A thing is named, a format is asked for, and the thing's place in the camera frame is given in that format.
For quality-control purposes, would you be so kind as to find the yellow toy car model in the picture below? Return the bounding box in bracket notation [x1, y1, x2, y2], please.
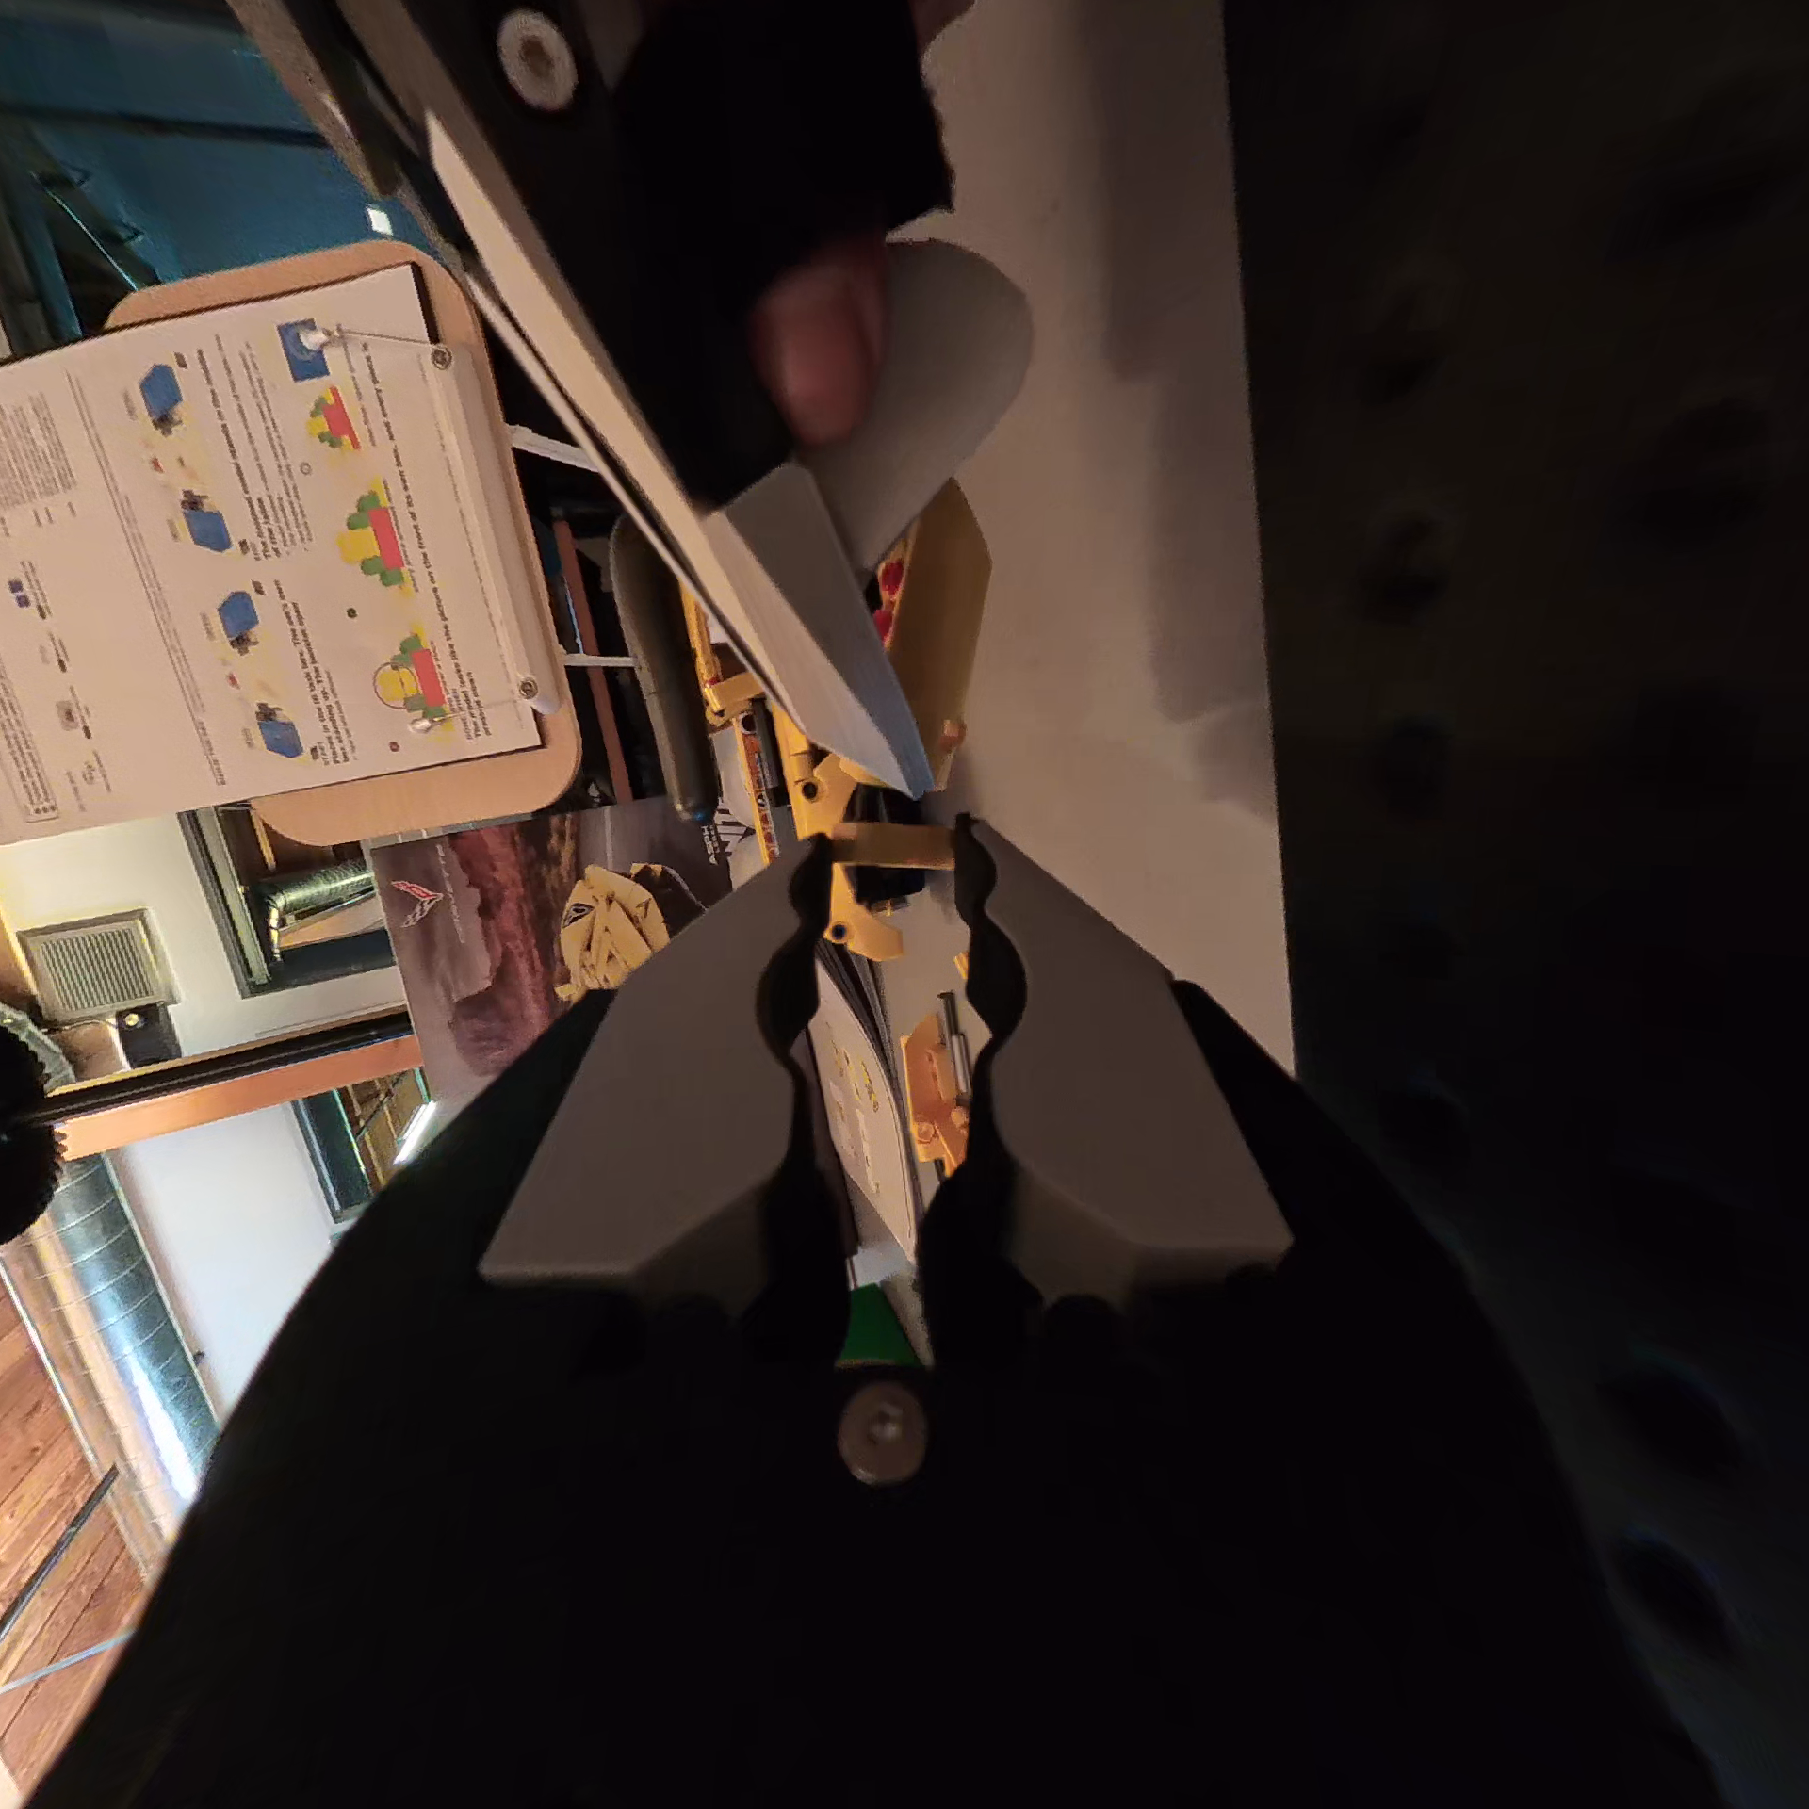
[671, 477, 989, 979]

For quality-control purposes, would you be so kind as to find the white vent grille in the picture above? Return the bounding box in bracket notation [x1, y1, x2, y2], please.
[13, 903, 182, 1033]

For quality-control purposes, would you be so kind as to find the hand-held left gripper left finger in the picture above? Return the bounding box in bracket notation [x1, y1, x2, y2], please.
[475, 832, 856, 1374]

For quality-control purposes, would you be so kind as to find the silver air duct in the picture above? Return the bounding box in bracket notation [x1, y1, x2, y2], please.
[0, 1017, 228, 1474]

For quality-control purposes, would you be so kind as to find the toy car set box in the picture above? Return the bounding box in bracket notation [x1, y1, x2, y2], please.
[367, 808, 790, 1119]

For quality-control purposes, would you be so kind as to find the printed instruction sheet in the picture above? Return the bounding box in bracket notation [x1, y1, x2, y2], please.
[0, 260, 544, 847]

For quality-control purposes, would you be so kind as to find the grey desk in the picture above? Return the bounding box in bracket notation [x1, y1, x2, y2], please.
[790, 0, 1298, 1374]

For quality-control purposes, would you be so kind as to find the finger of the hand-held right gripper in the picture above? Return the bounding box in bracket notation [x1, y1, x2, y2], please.
[462, 270, 912, 796]
[420, 113, 947, 798]

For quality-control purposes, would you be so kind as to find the black perforated pad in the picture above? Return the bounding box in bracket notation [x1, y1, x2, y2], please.
[1219, 0, 1809, 1809]

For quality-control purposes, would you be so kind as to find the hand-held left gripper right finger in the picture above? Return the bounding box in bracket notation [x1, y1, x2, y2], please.
[912, 808, 1290, 1374]

